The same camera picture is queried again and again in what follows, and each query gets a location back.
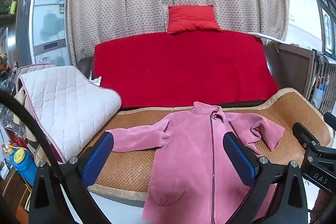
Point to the clear plastic bag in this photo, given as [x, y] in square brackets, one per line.
[8, 108]

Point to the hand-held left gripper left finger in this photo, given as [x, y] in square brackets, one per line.
[97, 158]

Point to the woven rattan mat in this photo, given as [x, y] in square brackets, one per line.
[131, 169]

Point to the green potted plant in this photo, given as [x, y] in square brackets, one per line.
[10, 6]

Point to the white board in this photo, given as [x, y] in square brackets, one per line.
[265, 37]

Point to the person's right forearm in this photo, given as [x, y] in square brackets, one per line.
[325, 205]

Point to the wooden crib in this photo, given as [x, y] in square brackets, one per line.
[324, 69]

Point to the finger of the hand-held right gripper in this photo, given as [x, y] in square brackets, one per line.
[304, 133]
[330, 118]

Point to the silver refrigerator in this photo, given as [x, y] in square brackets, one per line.
[50, 29]

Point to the blue bottle with yellow cap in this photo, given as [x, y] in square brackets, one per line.
[21, 165]

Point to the red blanket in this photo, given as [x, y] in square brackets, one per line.
[183, 69]

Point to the dark brown sofa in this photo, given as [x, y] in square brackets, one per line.
[288, 66]

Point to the framed wall picture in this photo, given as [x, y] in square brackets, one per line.
[328, 29]

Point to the white wall socket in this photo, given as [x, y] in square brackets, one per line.
[292, 18]

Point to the artificial flowers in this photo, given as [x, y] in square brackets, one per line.
[4, 61]

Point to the white quilted pad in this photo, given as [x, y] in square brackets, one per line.
[68, 108]

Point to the white patterned cushion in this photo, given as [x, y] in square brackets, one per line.
[95, 81]

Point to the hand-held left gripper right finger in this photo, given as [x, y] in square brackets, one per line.
[239, 158]

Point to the red pillow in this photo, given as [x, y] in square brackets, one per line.
[194, 18]

